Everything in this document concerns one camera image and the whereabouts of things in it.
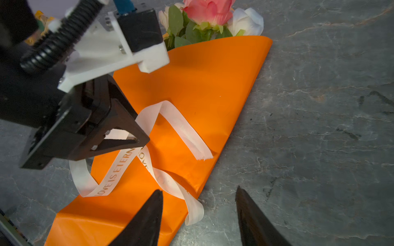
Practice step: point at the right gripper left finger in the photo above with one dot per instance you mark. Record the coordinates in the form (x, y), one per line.
(144, 228)

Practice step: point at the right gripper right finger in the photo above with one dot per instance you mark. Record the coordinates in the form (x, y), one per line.
(255, 227)

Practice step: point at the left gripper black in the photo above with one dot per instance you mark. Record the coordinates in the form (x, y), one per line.
(60, 120)

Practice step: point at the orange wrapping paper sheet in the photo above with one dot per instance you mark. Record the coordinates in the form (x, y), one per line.
(208, 83)

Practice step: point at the dark pink fake rose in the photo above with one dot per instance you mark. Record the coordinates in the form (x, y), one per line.
(215, 12)

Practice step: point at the white fake rose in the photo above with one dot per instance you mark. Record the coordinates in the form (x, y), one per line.
(246, 22)

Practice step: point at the yellow snack bag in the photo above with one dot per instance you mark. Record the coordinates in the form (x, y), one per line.
(43, 23)

